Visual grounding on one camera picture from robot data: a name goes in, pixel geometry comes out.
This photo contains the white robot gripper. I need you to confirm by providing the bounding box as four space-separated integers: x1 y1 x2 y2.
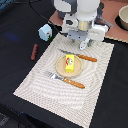
62 13 108 47

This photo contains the yellow butter box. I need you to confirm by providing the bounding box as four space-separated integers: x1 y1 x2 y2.
65 54 74 72

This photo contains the light blue milk carton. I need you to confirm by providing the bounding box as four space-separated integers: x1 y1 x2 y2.
38 24 52 41

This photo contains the brown sausage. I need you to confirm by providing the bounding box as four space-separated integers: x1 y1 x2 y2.
31 44 38 60

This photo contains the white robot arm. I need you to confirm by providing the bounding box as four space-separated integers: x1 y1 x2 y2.
53 0 109 50

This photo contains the round beige plate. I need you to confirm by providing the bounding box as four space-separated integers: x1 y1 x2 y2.
56 55 83 78

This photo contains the brown stove board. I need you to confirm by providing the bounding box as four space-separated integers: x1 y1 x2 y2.
49 1 128 41

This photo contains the beige bowl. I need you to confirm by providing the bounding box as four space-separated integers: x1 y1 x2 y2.
119 5 128 30

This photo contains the beige woven placemat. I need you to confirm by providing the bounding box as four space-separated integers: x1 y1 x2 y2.
14 34 114 128

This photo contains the knife with wooden handle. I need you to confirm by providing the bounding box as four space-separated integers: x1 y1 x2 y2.
59 49 97 62

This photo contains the fork with wooden handle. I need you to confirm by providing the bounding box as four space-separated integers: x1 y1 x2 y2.
45 71 85 89

